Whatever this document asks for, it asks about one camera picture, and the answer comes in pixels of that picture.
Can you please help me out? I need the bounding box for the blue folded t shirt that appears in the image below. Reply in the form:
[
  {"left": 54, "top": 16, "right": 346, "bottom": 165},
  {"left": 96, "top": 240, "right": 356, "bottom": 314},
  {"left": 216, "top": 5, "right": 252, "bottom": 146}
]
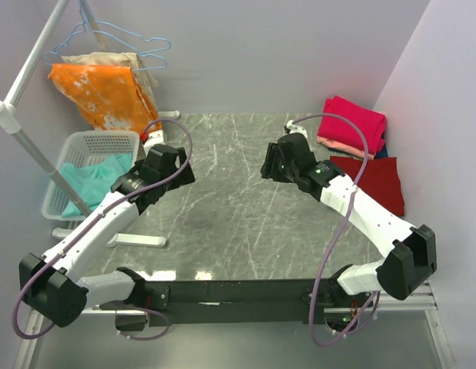
[{"left": 374, "top": 135, "right": 389, "bottom": 159}]

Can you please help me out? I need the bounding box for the pink folded t shirt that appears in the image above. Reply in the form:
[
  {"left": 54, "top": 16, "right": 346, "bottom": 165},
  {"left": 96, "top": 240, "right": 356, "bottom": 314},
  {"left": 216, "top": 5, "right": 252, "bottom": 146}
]
[{"left": 318, "top": 95, "right": 387, "bottom": 155}]

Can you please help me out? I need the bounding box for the salmon folded t shirt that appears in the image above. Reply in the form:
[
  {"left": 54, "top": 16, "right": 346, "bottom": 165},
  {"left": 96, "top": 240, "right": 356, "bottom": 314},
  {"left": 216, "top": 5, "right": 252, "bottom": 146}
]
[{"left": 316, "top": 136, "right": 364, "bottom": 158}]

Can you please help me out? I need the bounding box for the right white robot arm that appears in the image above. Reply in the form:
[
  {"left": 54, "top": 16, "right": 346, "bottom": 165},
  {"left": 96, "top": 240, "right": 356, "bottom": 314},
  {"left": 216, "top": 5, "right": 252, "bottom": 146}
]
[{"left": 261, "top": 133, "right": 437, "bottom": 307}]

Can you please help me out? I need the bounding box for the white clothes rack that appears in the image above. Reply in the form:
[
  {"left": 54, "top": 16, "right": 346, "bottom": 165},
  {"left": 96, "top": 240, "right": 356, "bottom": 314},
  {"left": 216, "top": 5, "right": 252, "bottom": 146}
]
[{"left": 0, "top": 0, "right": 181, "bottom": 248}]

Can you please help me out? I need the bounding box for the teal t shirt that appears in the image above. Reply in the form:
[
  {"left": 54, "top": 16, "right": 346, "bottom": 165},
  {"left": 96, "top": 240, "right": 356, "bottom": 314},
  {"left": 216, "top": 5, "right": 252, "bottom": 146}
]
[{"left": 60, "top": 153, "right": 133, "bottom": 211}]

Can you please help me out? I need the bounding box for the white plastic laundry basket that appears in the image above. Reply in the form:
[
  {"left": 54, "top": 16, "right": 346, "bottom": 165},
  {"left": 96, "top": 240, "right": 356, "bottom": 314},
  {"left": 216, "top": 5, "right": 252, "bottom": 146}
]
[{"left": 58, "top": 131, "right": 139, "bottom": 211}]

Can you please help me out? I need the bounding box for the beige hanging cloth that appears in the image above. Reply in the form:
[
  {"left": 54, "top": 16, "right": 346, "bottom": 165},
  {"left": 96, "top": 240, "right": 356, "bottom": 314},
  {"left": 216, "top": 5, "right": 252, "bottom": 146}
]
[{"left": 62, "top": 52, "right": 158, "bottom": 108}]

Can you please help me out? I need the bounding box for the blue wire hanger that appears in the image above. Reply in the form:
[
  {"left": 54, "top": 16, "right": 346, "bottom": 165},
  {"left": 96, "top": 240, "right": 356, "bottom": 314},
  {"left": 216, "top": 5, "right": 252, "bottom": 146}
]
[
  {"left": 45, "top": 1, "right": 171, "bottom": 58},
  {"left": 41, "top": 49, "right": 168, "bottom": 73}
]

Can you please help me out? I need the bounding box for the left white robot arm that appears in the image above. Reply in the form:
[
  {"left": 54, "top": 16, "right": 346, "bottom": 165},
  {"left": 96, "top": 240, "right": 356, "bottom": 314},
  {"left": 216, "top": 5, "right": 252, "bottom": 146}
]
[{"left": 18, "top": 145, "right": 195, "bottom": 327}]

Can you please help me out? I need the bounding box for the orange patterned cloth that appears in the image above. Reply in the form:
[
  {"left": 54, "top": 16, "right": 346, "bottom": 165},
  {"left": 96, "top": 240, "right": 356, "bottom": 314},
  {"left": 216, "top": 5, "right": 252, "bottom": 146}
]
[{"left": 48, "top": 64, "right": 158, "bottom": 134}]

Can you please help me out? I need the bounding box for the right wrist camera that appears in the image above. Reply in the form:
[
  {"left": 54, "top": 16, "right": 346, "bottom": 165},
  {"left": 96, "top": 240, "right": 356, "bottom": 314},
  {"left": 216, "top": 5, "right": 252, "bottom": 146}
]
[{"left": 284, "top": 120, "right": 308, "bottom": 139}]

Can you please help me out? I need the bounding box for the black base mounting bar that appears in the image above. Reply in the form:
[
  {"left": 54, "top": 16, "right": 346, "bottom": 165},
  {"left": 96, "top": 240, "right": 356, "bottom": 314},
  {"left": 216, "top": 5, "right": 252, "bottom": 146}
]
[{"left": 98, "top": 276, "right": 373, "bottom": 332}]

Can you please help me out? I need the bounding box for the aluminium rail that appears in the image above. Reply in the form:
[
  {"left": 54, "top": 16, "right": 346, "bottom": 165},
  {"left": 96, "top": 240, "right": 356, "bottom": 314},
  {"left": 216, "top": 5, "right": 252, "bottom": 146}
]
[{"left": 15, "top": 284, "right": 454, "bottom": 368}]

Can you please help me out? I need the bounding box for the dark red folded t shirt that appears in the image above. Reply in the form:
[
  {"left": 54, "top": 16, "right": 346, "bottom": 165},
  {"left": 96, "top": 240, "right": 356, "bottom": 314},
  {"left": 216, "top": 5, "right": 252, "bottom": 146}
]
[{"left": 329, "top": 155, "right": 406, "bottom": 217}]

